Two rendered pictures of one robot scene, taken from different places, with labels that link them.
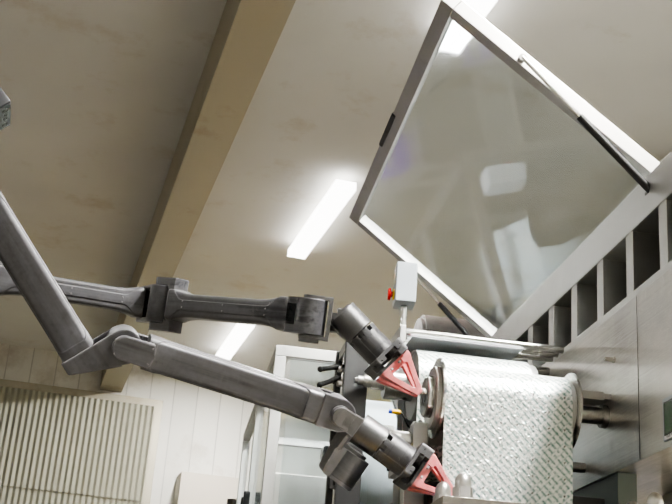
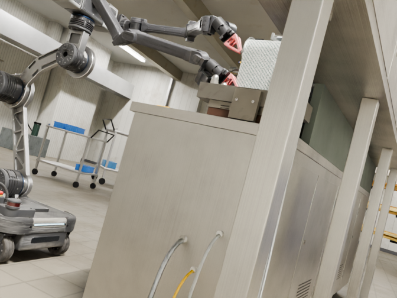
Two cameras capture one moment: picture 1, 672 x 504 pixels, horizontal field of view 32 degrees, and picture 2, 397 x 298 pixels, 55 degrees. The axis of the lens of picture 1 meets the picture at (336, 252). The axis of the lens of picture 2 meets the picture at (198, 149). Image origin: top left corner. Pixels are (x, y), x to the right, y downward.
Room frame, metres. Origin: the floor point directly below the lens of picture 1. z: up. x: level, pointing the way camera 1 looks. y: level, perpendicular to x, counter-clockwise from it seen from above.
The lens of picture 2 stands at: (0.70, -1.13, 0.70)
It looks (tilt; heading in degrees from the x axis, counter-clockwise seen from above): 3 degrees up; 38
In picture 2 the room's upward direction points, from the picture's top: 15 degrees clockwise
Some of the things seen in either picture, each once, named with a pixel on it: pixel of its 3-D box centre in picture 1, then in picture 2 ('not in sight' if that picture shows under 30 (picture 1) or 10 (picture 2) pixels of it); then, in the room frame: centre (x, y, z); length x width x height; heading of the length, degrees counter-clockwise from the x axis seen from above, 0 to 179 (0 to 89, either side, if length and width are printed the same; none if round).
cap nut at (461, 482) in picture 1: (462, 486); (214, 80); (1.84, -0.23, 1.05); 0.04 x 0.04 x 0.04
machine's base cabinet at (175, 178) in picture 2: not in sight; (279, 236); (3.00, -0.14, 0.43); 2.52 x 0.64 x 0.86; 7
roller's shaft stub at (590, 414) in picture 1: (588, 414); not in sight; (2.10, -0.49, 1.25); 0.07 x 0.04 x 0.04; 97
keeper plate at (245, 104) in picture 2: not in sight; (244, 104); (1.81, -0.41, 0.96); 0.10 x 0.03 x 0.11; 97
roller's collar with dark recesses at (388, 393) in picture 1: (397, 384); not in sight; (2.31, -0.15, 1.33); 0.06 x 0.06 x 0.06; 7
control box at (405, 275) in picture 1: (401, 285); not in sight; (2.61, -0.16, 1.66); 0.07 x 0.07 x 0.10; 2
